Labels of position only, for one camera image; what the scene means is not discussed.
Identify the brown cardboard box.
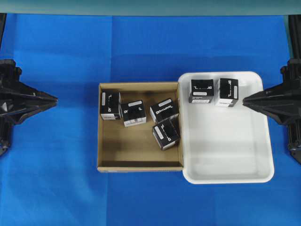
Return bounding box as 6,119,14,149
97,82,184,172

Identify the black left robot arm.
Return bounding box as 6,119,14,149
0,59,58,155

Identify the white plastic tray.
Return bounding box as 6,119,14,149
178,71,274,184

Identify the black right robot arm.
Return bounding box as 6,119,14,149
243,15,301,162

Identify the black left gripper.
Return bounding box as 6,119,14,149
0,59,58,125

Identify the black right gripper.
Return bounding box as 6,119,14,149
243,58,301,125

